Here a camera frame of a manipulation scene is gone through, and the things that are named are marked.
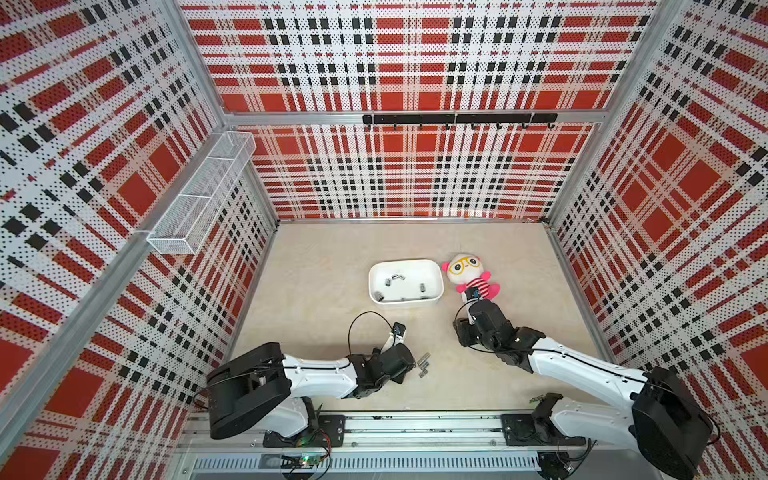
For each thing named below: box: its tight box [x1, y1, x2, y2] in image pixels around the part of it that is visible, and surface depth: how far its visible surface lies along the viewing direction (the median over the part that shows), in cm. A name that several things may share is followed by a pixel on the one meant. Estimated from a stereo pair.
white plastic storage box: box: [368, 259, 445, 309], surface depth 103 cm
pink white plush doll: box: [442, 253, 501, 301], surface depth 100 cm
